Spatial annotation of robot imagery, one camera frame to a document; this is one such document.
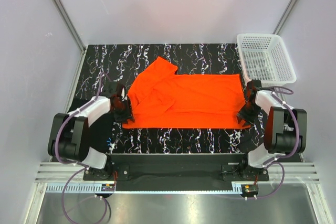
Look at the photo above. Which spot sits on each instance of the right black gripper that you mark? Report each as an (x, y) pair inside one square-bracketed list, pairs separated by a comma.
[(242, 115)]

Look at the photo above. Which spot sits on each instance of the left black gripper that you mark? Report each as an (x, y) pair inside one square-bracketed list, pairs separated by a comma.
[(127, 115)]

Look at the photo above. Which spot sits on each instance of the orange t-shirt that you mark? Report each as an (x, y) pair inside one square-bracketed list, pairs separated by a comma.
[(161, 98)]

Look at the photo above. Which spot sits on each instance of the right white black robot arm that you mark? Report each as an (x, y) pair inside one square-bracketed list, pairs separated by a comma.
[(285, 131)]

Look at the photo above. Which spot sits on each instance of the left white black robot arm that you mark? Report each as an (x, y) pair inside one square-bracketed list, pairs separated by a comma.
[(65, 152)]

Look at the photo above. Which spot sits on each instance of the folded black t-shirt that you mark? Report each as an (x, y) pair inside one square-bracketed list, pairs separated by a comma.
[(96, 136)]

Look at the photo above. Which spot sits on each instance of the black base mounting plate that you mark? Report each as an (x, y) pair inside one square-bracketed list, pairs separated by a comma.
[(217, 166)]

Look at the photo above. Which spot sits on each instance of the white plastic basket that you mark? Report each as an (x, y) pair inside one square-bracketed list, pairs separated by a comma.
[(264, 57)]

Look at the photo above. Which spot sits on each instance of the right orange connector box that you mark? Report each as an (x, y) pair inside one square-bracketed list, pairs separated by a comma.
[(250, 189)]

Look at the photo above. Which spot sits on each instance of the orange connector box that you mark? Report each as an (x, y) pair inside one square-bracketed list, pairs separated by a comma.
[(250, 189), (108, 187)]

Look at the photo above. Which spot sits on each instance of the left orange connector box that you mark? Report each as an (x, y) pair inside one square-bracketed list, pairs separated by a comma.
[(108, 187)]

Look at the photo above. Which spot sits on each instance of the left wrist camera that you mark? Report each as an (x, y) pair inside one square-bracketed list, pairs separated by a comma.
[(121, 92)]

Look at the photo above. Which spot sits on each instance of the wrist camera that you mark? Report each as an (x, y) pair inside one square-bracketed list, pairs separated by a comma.
[(121, 92), (253, 87)]

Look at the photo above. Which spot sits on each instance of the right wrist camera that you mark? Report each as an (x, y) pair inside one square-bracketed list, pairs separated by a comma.
[(253, 87)]

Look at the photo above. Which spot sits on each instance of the aluminium frame rail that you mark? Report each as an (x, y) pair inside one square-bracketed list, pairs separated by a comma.
[(290, 172)]

